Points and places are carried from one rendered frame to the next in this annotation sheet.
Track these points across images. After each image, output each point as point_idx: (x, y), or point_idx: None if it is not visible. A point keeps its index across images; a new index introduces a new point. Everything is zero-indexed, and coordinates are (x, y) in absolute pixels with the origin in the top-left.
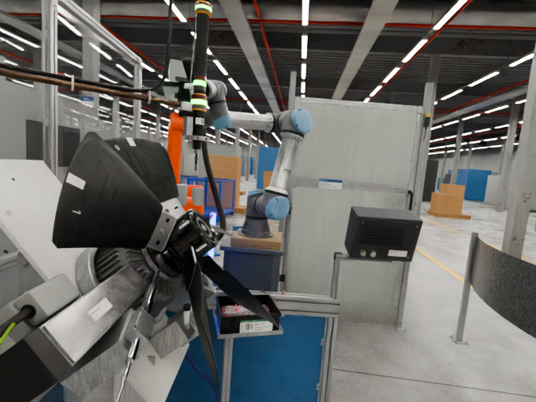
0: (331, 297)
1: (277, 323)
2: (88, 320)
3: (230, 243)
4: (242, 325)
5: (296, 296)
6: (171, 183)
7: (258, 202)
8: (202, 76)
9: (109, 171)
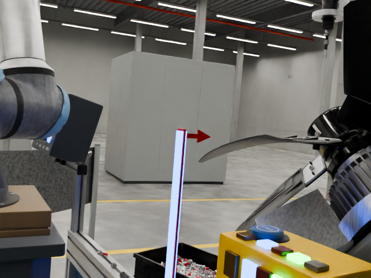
0: (82, 229)
1: (183, 257)
2: None
3: (22, 238)
4: None
5: (99, 247)
6: (351, 75)
7: (33, 101)
8: None
9: None
